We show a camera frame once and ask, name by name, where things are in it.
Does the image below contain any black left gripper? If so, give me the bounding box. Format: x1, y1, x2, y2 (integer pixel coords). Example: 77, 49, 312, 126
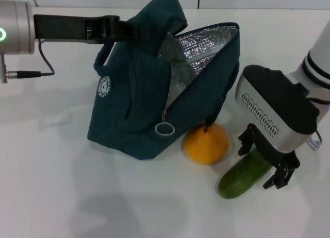
34, 14, 158, 45

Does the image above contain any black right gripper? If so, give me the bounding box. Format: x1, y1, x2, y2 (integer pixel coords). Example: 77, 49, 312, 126
238, 123, 301, 191

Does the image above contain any green cucumber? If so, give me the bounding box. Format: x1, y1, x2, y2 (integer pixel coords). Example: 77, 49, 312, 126
218, 146, 274, 199

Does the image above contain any orange yellow pear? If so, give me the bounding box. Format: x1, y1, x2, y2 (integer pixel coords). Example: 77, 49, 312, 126
183, 123, 229, 166

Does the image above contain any dark teal insulated lunch bag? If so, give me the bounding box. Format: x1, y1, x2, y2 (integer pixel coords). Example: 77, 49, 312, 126
87, 0, 240, 161

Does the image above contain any dark right arm cable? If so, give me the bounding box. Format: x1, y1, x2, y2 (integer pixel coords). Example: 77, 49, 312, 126
306, 131, 323, 150

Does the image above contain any dark arm cable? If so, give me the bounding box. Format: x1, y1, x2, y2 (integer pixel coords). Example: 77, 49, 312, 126
6, 39, 55, 78
306, 131, 323, 150

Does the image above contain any dark left arm cable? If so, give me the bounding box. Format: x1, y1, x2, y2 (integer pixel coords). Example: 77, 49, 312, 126
6, 39, 55, 78

